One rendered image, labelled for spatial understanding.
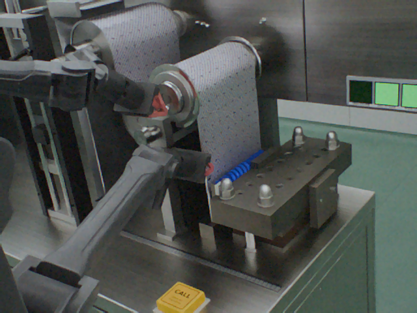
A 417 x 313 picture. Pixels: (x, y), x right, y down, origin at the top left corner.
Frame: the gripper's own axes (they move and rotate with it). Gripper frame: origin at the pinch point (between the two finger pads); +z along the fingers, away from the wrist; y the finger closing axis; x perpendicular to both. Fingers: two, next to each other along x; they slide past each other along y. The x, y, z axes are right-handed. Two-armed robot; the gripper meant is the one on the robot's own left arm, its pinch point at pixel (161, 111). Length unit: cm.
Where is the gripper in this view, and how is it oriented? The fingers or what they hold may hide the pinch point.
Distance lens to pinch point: 118.7
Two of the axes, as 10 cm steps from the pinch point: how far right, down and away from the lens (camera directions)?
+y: 7.9, 1.1, -6.0
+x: 2.4, -9.6, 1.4
